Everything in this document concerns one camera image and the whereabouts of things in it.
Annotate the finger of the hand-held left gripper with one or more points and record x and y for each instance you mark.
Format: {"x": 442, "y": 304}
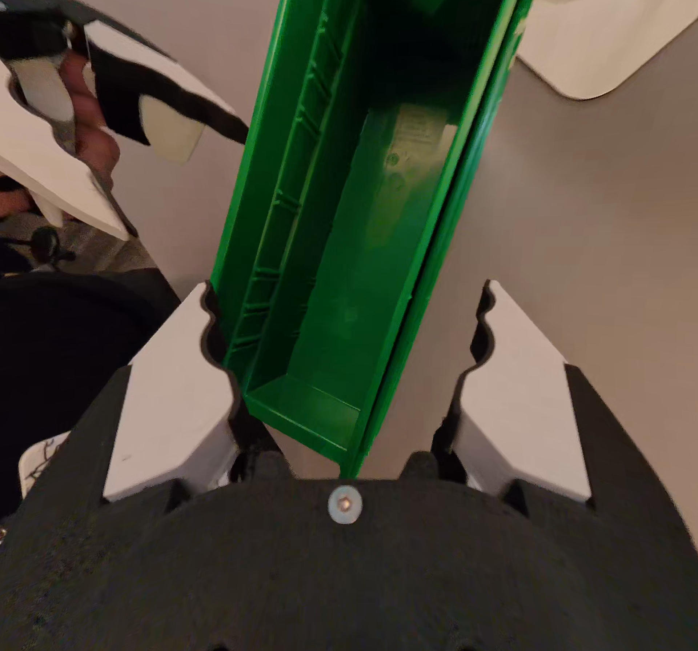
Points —
{"x": 49, "y": 171}
{"x": 158, "y": 70}

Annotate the black chair castor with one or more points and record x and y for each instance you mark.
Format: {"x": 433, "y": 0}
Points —
{"x": 52, "y": 250}

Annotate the person's left hand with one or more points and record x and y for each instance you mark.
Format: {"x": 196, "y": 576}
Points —
{"x": 90, "y": 133}

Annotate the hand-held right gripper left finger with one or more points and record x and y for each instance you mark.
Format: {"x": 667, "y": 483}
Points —
{"x": 169, "y": 416}

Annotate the white mounting plate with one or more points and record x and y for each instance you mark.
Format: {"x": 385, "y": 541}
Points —
{"x": 611, "y": 23}

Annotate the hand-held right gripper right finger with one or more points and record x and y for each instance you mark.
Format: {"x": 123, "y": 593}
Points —
{"x": 523, "y": 416}

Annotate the green plastic bin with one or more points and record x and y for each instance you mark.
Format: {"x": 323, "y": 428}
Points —
{"x": 463, "y": 165}
{"x": 338, "y": 225}

